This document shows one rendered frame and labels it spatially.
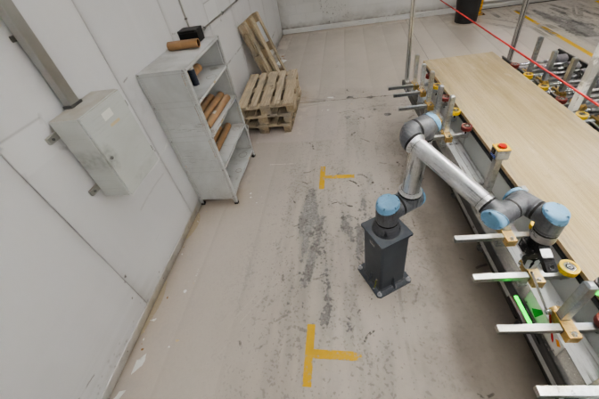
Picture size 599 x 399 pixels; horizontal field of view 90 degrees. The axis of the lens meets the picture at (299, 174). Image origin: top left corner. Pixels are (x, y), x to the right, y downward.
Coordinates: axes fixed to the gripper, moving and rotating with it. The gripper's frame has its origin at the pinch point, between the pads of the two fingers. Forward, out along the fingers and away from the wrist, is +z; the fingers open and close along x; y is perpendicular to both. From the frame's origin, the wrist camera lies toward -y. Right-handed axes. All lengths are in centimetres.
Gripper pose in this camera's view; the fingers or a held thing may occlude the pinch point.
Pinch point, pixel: (528, 268)
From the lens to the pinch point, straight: 177.4
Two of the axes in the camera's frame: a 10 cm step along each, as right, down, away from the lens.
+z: 1.5, 7.5, 6.4
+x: -9.9, 0.9, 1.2
